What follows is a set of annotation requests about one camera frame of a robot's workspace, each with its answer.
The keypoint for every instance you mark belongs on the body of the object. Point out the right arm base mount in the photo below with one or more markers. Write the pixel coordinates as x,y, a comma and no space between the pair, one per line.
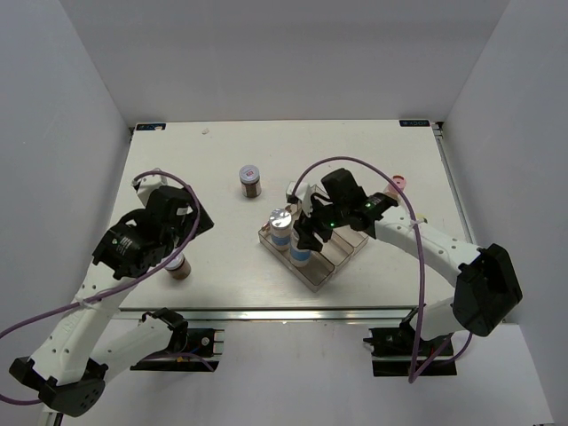
391,356

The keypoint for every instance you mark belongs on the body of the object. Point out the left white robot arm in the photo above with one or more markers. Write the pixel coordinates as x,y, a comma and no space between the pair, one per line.
68,372

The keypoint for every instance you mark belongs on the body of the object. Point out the brown spice jar red label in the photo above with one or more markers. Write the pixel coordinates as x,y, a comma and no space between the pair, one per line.
249,176

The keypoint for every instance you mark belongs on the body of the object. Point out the pink cap spice bottle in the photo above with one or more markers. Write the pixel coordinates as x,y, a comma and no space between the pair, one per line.
396,187

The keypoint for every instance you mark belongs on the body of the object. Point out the aluminium table front rail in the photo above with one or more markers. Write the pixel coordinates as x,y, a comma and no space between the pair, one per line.
320,314

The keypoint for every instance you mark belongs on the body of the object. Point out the brown spice jar near front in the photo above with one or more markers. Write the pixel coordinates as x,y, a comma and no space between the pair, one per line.
178,268

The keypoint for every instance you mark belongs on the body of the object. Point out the blue label bottle silver cap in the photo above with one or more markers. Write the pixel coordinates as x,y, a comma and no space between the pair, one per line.
280,223

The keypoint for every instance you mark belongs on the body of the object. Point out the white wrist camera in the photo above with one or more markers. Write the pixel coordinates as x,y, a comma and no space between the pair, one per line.
300,194
146,185

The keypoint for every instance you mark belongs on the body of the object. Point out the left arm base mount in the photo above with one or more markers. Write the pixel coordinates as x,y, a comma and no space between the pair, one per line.
202,353

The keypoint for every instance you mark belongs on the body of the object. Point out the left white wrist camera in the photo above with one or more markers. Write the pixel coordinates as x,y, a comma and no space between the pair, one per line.
146,185

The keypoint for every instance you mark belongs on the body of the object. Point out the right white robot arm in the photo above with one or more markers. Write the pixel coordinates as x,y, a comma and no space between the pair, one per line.
485,284

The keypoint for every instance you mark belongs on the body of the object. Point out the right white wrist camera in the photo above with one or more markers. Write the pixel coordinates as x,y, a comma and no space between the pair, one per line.
300,194

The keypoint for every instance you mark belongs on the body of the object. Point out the clear plastic organizer tray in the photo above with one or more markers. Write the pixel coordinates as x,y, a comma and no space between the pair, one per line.
316,271

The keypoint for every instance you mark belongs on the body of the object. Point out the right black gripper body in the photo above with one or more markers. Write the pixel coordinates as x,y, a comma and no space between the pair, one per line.
325,218

